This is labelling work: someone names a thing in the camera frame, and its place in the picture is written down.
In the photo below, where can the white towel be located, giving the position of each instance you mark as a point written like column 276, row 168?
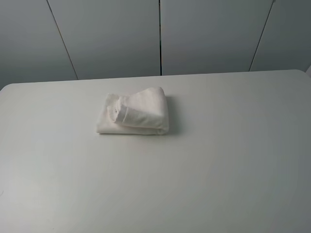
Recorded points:
column 144, row 113

